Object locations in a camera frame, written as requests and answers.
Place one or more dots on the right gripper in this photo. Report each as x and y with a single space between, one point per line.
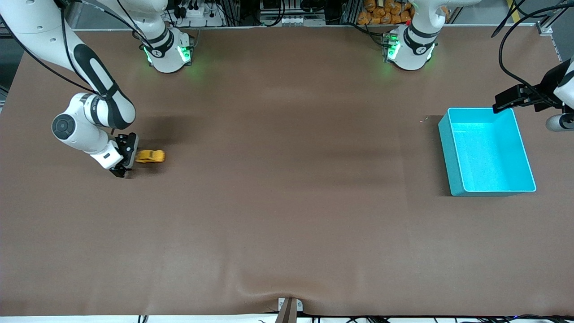
122 146

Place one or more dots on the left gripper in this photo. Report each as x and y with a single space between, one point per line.
548 87

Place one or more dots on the yellow beetle toy car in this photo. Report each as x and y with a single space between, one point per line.
151 156

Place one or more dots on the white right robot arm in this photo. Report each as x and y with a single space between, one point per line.
76 130

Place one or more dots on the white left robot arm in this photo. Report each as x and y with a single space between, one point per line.
415 45

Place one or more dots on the teal plastic bin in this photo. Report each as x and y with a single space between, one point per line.
489 152

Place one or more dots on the orange packet pile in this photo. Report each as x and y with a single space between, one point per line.
385 12

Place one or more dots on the white power strip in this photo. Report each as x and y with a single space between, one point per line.
202 14

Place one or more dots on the brown table mat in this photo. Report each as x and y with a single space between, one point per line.
287 224

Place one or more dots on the white terminal block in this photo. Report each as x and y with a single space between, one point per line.
300 21

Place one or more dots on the aluminium corner bracket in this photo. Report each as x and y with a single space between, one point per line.
545 28

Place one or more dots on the metal bracket with brown post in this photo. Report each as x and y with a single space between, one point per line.
289 309

